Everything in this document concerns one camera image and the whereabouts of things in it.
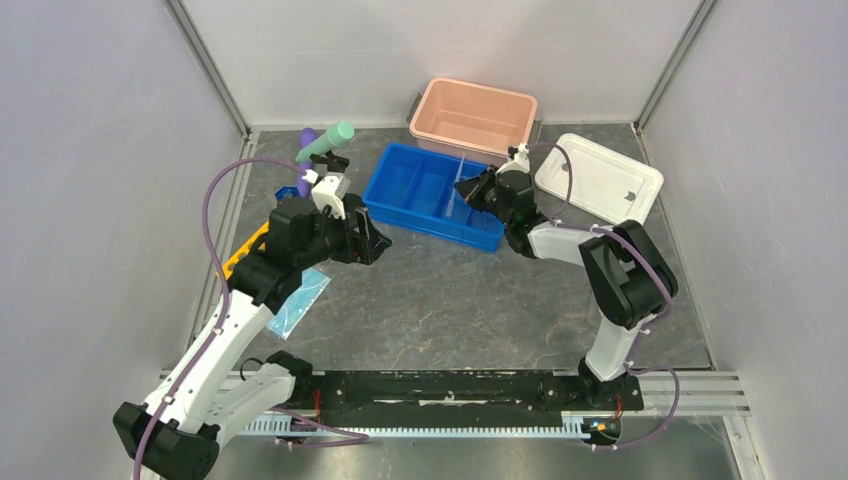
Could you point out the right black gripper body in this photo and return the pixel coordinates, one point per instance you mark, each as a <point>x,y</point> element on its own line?
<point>497,209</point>

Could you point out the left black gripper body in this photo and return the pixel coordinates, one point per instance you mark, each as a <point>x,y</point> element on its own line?
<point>336,240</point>

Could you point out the clear plastic pipette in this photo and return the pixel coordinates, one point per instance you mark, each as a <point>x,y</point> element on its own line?
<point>450,210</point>

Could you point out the blue funnel with stem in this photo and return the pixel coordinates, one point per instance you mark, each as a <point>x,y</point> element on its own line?
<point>286,192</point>

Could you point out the yellow test tube rack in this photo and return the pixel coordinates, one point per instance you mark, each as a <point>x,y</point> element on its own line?
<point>254,243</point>

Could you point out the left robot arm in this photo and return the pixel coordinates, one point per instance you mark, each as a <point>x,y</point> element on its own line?
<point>180,429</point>

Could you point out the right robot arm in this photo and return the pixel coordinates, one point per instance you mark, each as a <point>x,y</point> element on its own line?
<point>631,282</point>

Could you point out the blue divided plastic tray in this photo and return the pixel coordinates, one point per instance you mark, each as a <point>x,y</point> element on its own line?
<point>413,188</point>

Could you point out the pink plastic bin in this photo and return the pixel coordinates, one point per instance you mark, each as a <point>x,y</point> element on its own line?
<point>474,121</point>

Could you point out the blue face mask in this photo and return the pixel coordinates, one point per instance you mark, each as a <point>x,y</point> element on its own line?
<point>296,306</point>

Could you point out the green foam cylinder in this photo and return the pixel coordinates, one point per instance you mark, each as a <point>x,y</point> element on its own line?
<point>338,135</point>

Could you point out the white plastic lid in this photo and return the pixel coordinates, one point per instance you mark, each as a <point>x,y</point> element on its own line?
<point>599,180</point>

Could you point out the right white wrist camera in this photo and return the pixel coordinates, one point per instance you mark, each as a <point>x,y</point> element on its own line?
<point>518,159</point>

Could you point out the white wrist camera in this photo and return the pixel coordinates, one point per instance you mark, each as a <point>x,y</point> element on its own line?
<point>328,192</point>
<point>518,159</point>

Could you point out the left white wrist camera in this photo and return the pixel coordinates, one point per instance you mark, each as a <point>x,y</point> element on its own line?
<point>328,192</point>

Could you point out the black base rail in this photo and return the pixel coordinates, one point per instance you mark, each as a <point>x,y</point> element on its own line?
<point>457,398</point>

